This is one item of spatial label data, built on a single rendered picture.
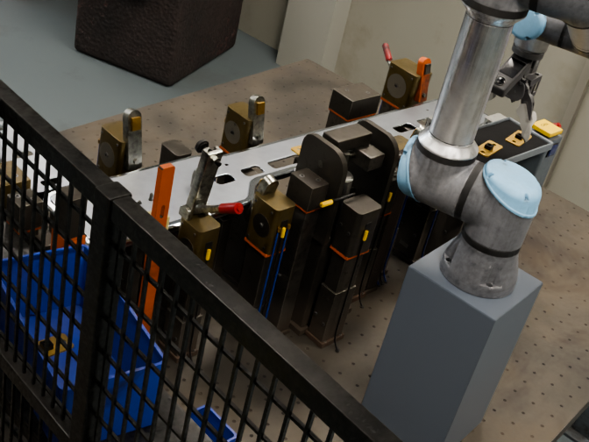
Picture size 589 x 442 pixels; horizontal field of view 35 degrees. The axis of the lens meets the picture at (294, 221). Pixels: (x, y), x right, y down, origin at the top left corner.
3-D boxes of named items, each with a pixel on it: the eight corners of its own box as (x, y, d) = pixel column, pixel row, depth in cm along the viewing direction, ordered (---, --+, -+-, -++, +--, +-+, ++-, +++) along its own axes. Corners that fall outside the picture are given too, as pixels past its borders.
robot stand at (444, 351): (480, 422, 205) (543, 281, 183) (433, 466, 191) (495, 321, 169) (409, 372, 214) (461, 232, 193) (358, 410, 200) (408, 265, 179)
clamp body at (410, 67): (371, 155, 299) (400, 53, 279) (401, 177, 291) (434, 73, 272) (352, 161, 293) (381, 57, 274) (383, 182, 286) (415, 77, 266)
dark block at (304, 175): (270, 316, 221) (308, 167, 198) (289, 332, 217) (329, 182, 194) (254, 322, 218) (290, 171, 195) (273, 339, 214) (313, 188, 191)
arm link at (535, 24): (565, 17, 180) (578, 5, 189) (512, -3, 184) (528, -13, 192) (551, 54, 185) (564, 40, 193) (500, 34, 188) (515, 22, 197)
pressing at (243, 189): (445, 92, 280) (447, 88, 279) (504, 126, 268) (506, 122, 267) (35, 197, 191) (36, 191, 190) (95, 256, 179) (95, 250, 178)
